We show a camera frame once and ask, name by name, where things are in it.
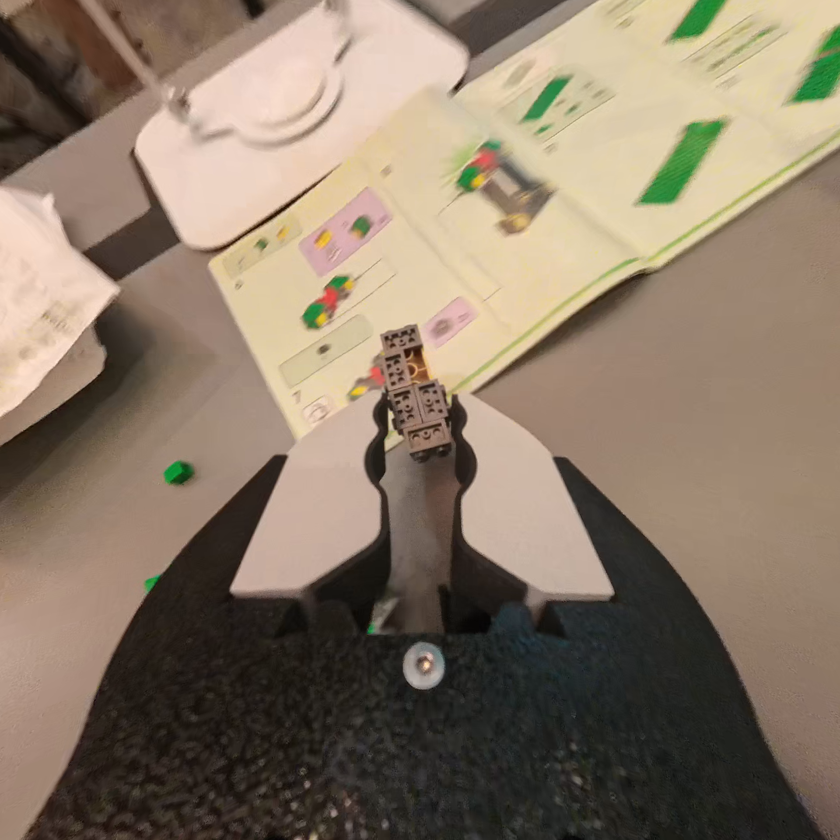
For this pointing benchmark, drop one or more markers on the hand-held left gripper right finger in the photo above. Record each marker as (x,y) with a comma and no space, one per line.
(525,518)

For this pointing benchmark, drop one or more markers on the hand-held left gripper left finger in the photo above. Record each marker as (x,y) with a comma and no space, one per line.
(315,518)

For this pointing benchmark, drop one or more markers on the grey and tan brick assembly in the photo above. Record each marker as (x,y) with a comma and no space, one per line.
(420,407)

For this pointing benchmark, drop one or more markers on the grey desk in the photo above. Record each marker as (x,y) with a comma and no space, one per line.
(656,459)

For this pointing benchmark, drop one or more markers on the scattered green small bricks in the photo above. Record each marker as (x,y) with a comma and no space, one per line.
(178,474)

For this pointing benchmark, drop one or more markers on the green building instruction booklet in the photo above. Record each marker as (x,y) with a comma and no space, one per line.
(577,236)

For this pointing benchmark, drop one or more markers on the white crumpled paper bag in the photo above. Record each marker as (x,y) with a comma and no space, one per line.
(46,295)

